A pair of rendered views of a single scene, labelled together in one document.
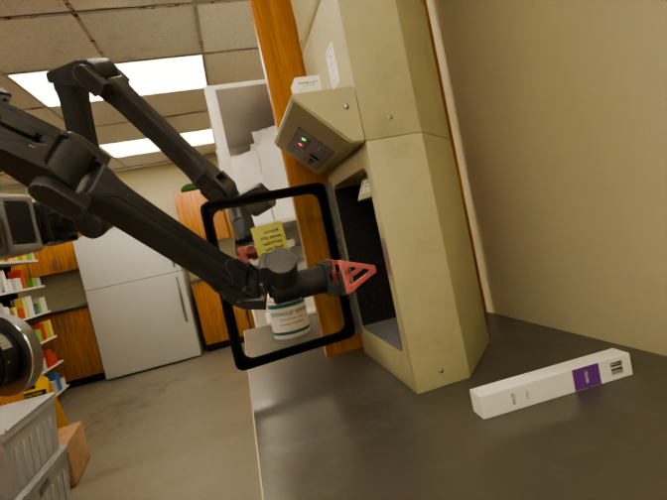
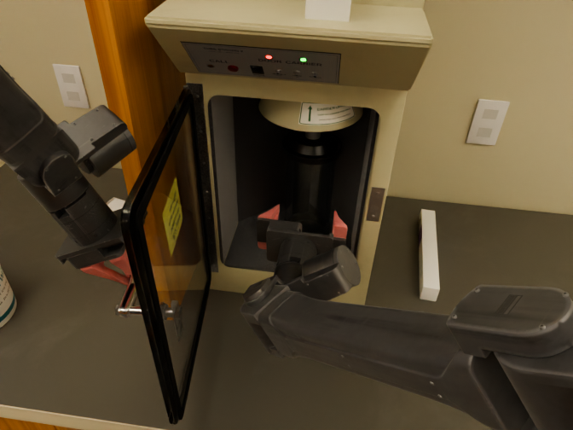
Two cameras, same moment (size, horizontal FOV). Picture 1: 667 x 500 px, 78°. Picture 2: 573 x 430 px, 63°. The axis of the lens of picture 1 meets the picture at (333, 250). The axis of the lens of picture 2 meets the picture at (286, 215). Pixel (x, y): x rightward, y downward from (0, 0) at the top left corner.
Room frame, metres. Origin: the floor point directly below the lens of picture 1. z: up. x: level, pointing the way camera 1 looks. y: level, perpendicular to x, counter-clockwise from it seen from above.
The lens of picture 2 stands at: (0.69, 0.54, 1.67)
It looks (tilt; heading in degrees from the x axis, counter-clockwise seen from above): 38 degrees down; 290
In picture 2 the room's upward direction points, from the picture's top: 2 degrees clockwise
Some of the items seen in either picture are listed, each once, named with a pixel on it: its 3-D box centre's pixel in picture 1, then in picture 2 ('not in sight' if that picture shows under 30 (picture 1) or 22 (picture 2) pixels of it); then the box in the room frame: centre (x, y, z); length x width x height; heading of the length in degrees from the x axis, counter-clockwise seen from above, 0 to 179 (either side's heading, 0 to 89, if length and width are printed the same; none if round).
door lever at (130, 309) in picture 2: not in sight; (145, 290); (1.00, 0.21, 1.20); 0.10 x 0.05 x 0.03; 109
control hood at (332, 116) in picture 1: (312, 141); (289, 54); (0.89, 0.00, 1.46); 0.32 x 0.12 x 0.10; 13
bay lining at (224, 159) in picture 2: (414, 246); (297, 160); (0.93, -0.18, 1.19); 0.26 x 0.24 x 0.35; 13
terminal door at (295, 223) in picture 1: (281, 273); (181, 258); (1.00, 0.13, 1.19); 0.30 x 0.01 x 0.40; 109
